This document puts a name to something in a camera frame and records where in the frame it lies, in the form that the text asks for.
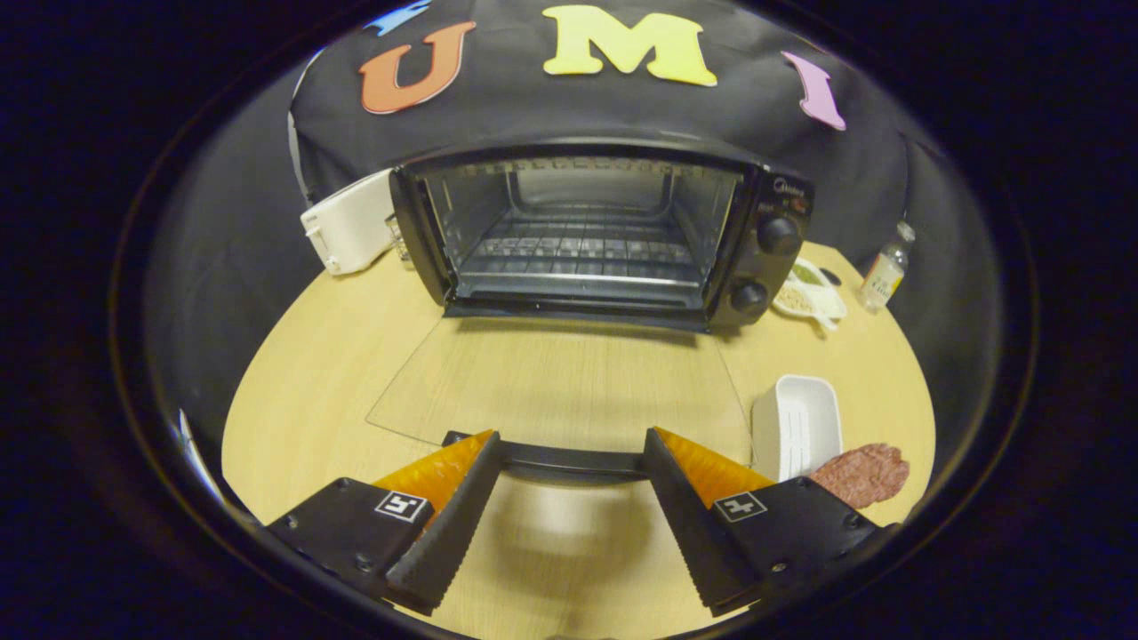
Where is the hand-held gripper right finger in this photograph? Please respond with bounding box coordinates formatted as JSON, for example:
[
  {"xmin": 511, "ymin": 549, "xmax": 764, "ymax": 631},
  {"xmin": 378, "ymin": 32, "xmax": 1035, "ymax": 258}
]
[{"xmin": 642, "ymin": 427, "xmax": 899, "ymax": 619}]

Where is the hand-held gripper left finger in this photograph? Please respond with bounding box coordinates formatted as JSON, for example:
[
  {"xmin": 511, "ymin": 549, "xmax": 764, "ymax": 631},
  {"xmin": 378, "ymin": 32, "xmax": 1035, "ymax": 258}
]
[{"xmin": 265, "ymin": 429, "xmax": 504, "ymax": 616}]

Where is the red meat patty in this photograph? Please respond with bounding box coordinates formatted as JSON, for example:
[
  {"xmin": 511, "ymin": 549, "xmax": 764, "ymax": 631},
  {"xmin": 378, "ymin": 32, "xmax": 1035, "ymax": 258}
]
[{"xmin": 809, "ymin": 443, "xmax": 910, "ymax": 510}]

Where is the black toaster oven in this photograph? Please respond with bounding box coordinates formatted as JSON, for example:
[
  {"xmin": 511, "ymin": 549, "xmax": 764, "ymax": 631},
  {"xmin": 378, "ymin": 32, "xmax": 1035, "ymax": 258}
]
[{"xmin": 366, "ymin": 138, "xmax": 815, "ymax": 485}]

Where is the white bread toaster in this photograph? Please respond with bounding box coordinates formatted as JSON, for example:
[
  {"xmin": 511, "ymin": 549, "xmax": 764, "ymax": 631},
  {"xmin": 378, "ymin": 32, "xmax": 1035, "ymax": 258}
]
[{"xmin": 301, "ymin": 169, "xmax": 398, "ymax": 276}]

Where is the white rectangular tray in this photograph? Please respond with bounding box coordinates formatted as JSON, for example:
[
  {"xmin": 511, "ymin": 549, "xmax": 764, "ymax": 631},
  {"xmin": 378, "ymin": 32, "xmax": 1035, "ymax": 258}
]
[{"xmin": 751, "ymin": 374, "xmax": 844, "ymax": 484}]

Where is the white divided dish with grains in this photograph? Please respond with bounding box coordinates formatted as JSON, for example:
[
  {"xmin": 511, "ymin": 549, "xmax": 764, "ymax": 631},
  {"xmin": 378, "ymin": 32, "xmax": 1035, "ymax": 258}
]
[{"xmin": 772, "ymin": 258, "xmax": 848, "ymax": 332}]

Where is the small clear glass bottle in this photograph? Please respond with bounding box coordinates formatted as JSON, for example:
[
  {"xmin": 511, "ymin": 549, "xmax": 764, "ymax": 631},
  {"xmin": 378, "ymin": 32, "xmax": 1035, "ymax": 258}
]
[{"xmin": 859, "ymin": 220, "xmax": 917, "ymax": 314}]

